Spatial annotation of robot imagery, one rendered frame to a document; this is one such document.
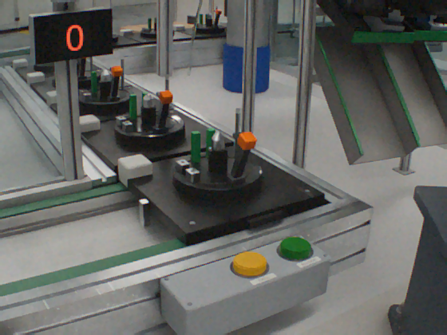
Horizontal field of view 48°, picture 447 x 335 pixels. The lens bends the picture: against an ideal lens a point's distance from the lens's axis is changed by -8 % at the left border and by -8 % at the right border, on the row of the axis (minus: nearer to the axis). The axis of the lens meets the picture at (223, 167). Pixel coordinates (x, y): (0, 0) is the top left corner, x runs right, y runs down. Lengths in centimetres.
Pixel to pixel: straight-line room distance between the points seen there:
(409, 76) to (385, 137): 19
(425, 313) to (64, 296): 42
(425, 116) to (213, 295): 62
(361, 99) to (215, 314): 52
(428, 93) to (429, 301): 58
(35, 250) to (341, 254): 45
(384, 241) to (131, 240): 43
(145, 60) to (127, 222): 125
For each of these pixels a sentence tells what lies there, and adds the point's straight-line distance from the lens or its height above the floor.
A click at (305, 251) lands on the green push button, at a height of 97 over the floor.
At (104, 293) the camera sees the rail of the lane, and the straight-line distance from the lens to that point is 62.
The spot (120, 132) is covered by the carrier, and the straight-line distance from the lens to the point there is 101.
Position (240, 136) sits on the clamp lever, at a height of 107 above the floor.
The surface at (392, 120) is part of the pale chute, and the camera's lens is 99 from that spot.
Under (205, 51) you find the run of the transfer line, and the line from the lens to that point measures 215.
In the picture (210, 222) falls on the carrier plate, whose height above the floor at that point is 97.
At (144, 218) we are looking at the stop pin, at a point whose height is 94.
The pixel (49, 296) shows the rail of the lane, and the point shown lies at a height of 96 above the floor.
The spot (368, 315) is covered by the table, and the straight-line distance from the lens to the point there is 77.
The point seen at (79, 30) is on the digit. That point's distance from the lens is 79.
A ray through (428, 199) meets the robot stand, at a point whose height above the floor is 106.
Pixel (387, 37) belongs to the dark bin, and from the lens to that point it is 89.
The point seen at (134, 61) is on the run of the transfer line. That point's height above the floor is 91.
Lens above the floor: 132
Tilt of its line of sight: 23 degrees down
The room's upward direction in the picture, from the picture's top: 1 degrees clockwise
